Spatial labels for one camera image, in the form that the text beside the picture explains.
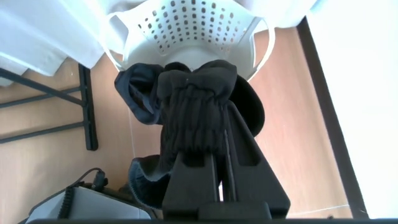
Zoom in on white curtain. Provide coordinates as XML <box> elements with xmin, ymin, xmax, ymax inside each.
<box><xmin>0</xmin><ymin>0</ymin><xmax>318</xmax><ymax>88</ymax></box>

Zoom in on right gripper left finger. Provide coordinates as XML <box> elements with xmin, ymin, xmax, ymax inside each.
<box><xmin>162</xmin><ymin>151</ymin><xmax>220</xmax><ymax>218</ymax></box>

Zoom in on white laundry basket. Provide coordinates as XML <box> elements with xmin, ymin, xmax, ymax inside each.
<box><xmin>102</xmin><ymin>0</ymin><xmax>276</xmax><ymax>82</ymax></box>

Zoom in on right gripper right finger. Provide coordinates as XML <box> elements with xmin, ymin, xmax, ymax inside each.
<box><xmin>221</xmin><ymin>102</ymin><xmax>292</xmax><ymax>218</ymax></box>

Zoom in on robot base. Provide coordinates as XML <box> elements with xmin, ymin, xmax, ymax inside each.
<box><xmin>18</xmin><ymin>167</ymin><xmax>159</xmax><ymax>223</ymax></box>

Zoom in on black shorts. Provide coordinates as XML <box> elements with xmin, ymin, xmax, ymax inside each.
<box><xmin>128</xmin><ymin>59</ymin><xmax>266</xmax><ymax>210</ymax></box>

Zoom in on black clothes rack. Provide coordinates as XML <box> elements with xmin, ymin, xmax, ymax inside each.
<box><xmin>0</xmin><ymin>63</ymin><xmax>99</xmax><ymax>152</ymax></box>

